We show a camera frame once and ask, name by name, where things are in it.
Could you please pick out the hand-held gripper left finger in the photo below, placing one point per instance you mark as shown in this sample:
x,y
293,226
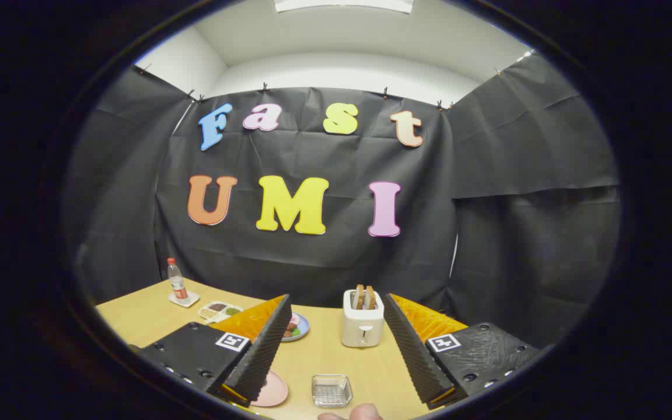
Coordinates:
x,y
263,350

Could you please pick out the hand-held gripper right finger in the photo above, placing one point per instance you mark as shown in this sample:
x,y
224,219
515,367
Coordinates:
x,y
415,350

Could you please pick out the pink plate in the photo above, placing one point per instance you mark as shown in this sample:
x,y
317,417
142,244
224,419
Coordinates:
x,y
275,389

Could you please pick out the pink ham slice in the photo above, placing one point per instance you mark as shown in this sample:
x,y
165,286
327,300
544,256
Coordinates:
x,y
294,319

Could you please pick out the blue plate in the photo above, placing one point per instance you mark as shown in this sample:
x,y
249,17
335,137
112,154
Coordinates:
x,y
305,328

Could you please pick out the cream white toaster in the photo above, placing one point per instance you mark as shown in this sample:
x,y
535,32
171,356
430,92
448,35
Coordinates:
x,y
362,326

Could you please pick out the white divided condiment dish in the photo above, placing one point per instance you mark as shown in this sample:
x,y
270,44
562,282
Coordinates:
x,y
217,308

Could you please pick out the brown toast slice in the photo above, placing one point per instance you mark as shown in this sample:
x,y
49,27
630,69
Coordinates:
x,y
359,297
370,297

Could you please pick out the small white square coaster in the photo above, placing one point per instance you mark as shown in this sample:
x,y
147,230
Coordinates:
x,y
192,300

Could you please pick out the clear bottle with red cap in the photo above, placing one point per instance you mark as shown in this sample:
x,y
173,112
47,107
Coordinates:
x,y
177,284

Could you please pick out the ceiling light panel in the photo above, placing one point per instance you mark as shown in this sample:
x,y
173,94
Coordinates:
x,y
342,4

